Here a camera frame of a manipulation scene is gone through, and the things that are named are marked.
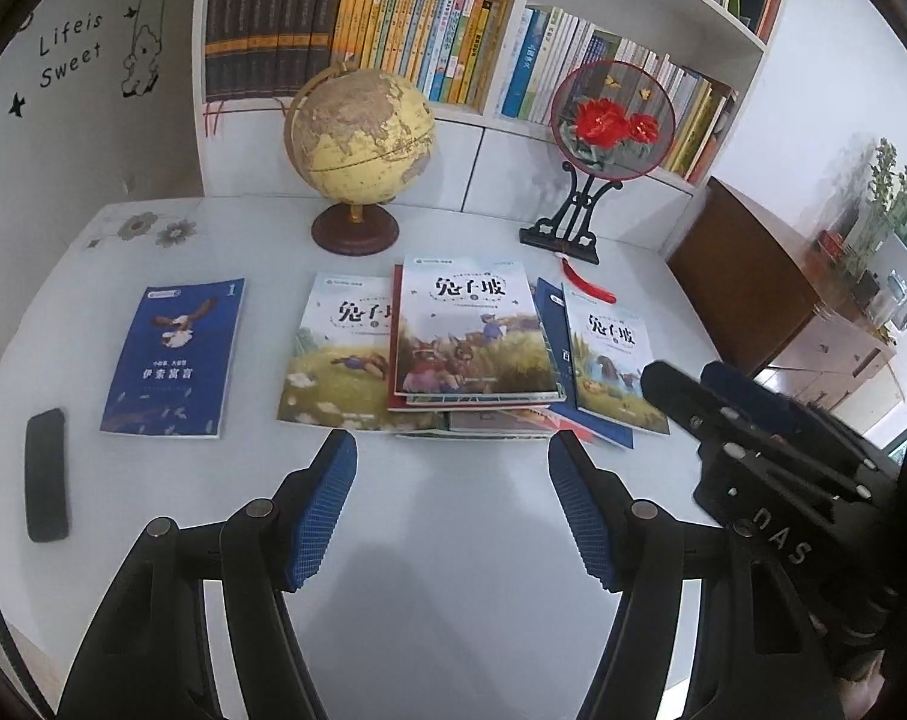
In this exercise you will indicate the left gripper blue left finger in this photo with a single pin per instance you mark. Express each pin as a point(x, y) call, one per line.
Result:
point(146, 653)

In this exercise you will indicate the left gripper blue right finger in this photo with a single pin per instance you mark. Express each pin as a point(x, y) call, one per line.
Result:
point(757, 654)

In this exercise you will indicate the blue eagle fables book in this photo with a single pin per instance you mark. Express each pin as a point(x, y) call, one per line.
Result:
point(171, 376)

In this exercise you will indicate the rabbit book with figures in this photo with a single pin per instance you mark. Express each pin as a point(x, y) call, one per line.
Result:
point(470, 326)

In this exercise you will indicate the row of black books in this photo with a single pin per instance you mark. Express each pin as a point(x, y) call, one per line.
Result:
point(265, 48)

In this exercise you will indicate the brown wooden cabinet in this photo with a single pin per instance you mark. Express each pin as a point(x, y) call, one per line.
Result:
point(774, 306)

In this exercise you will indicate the black phone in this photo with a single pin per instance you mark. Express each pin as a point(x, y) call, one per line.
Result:
point(44, 475)

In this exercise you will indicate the rabbit book on right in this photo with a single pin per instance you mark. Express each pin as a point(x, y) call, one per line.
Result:
point(610, 348)

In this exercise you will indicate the potted green plant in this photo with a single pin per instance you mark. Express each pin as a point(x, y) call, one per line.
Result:
point(881, 212)

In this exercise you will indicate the red tassel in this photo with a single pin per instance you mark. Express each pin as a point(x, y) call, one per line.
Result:
point(585, 286)

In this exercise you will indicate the rabbit book on left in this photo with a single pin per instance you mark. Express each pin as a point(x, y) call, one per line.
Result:
point(338, 371)

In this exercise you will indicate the plain blue book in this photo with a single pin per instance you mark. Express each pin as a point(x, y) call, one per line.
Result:
point(549, 301)

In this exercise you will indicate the red cover book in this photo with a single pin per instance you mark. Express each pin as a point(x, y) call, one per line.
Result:
point(395, 344)

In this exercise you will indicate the black fan stand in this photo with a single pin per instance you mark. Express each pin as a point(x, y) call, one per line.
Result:
point(569, 231)

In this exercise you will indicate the red embroidered round fan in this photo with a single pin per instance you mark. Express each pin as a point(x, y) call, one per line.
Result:
point(612, 120)

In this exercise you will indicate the antique yellow globe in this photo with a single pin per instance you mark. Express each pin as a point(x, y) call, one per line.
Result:
point(358, 137)

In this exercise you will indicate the white bookshelf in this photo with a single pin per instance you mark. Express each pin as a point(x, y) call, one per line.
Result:
point(485, 164)

